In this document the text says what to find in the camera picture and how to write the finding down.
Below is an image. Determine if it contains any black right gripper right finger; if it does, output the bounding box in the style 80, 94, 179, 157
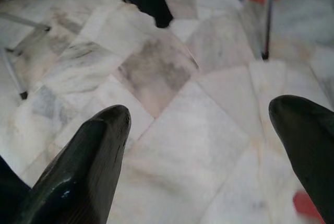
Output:
268, 95, 334, 224

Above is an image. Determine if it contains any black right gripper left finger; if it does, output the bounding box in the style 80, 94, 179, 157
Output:
14, 104, 132, 224

